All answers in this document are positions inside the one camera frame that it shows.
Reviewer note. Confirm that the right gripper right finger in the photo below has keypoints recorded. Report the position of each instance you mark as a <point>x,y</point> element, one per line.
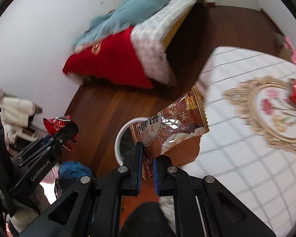
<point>204,206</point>

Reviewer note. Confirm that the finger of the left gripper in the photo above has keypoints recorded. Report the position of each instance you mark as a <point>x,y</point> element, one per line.
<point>65,133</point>

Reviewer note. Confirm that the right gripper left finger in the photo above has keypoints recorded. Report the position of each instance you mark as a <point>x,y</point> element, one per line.
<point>91,206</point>

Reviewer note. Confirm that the red wrapper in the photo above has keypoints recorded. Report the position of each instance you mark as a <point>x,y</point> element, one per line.
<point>54,125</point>

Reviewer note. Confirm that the brown biscuit wrapper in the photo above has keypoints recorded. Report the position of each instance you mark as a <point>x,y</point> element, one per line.
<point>175,131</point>

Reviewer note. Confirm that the white round trash bin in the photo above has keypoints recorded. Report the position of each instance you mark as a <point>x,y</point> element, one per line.
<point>124,143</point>

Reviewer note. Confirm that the blue clothes pile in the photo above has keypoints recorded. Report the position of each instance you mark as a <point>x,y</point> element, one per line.
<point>70,172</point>

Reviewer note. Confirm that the white puffy jacket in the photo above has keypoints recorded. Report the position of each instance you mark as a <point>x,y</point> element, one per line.
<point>16,116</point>

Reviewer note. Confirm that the white patterned bed quilt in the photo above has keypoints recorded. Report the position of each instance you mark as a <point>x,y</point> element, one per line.
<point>251,145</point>

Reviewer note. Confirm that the red blanket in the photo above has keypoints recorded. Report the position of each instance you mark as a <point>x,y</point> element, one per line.
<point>113,58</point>

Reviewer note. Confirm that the wooden bed with mattress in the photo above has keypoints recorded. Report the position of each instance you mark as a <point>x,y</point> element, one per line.
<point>151,38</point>

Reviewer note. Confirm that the light blue blanket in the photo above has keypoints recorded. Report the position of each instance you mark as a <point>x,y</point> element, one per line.
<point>128,13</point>

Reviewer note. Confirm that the pink plush toy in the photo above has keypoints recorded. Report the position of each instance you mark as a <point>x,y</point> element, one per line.
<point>289,46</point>

